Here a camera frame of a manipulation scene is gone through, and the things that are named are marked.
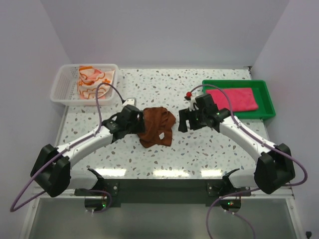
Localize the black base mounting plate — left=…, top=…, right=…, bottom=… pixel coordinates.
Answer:
left=75, top=179, right=249, bottom=208

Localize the pink microfibre towel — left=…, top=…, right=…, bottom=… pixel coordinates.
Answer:
left=206, top=88, right=259, bottom=112

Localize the green plastic tray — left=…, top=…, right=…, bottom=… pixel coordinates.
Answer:
left=202, top=80, right=276, bottom=120

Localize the aluminium rail frame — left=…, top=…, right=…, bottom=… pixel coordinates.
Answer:
left=18, top=159, right=302, bottom=239

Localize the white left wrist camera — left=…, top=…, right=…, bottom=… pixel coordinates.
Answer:
left=122, top=98, right=137, bottom=106

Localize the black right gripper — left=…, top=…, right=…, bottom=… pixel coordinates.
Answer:
left=178, top=107, right=207, bottom=133

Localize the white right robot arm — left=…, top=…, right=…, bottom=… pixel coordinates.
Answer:
left=178, top=92, right=295, bottom=196

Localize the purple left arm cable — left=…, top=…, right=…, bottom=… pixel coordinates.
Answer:
left=9, top=83, right=137, bottom=214

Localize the white plastic laundry basket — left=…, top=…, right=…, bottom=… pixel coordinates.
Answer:
left=50, top=64, right=119, bottom=106

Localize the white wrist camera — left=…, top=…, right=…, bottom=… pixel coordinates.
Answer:
left=185, top=92, right=198, bottom=112
left=122, top=98, right=137, bottom=106

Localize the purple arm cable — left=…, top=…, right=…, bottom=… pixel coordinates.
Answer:
left=9, top=83, right=137, bottom=214
left=185, top=84, right=308, bottom=239

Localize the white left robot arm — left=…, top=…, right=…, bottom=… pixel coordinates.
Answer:
left=30, top=105, right=145, bottom=197

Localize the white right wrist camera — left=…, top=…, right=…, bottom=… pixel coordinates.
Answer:
left=185, top=92, right=198, bottom=112

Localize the brown towel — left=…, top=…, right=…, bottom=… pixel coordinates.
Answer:
left=138, top=107, right=176, bottom=148

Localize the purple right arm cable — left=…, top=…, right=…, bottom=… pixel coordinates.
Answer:
left=185, top=84, right=308, bottom=239

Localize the orange patterned cream towel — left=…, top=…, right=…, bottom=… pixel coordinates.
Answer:
left=77, top=66, right=115, bottom=100

